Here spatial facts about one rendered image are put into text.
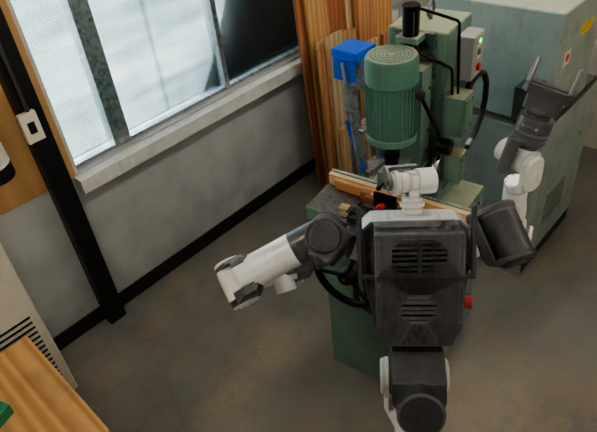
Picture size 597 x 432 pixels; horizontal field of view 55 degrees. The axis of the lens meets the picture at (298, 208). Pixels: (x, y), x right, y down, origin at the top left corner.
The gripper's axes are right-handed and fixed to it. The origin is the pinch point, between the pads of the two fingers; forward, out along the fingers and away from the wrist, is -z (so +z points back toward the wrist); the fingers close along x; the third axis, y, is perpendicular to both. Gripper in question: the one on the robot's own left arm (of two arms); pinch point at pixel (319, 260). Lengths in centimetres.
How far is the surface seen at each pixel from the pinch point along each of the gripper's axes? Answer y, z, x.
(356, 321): -28, -50, -23
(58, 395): -16, 43, -98
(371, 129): 36.5, -12.6, 28.9
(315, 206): 20.9, -24.4, -8.9
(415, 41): 57, -15, 53
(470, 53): 51, -34, 63
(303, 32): 130, -119, -35
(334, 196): 23.1, -32.5, -3.9
